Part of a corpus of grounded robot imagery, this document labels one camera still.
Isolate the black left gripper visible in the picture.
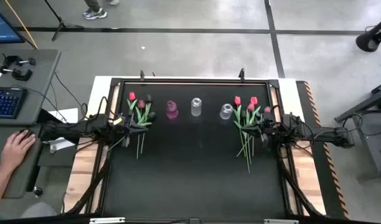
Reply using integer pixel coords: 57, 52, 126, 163
111, 108, 149, 147

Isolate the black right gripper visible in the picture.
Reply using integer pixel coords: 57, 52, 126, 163
240, 116, 283, 147

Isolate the short clear ribbed vase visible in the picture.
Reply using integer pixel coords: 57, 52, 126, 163
219, 103, 234, 121

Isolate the pink ribbed glass vase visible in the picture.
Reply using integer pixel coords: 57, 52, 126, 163
165, 100, 179, 121

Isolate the tall clear diamond-cut vase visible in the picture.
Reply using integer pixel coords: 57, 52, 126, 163
190, 97, 202, 118

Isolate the black table mat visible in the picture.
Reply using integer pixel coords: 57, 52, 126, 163
102, 82, 287, 217

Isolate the black panel orange striped edge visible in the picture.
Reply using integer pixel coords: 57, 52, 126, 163
296, 80, 350, 220

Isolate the grey metal table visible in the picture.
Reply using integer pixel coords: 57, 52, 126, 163
334, 79, 381, 181

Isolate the person's hand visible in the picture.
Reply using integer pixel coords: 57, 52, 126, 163
0, 130, 37, 175

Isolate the black c-clamp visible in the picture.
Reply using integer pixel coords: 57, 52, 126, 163
2, 55, 37, 68
0, 65, 34, 82

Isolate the black tripod stand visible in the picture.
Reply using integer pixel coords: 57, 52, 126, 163
43, 0, 85, 42

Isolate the black backlit keyboard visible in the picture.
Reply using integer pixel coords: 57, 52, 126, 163
0, 87, 27, 119

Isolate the person's leg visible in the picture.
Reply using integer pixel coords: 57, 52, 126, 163
83, 0, 101, 12

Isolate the black cylindrical stand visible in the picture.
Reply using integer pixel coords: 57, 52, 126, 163
355, 14, 381, 52

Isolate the black framed computer monitor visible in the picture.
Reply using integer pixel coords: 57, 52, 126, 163
0, 6, 26, 44

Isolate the black metal table frame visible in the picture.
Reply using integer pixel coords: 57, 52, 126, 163
62, 77, 327, 218

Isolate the silver metal bracket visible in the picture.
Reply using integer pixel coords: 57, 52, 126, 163
89, 217, 126, 224
263, 218, 299, 224

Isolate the yellow cord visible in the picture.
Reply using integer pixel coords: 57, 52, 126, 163
5, 0, 39, 50

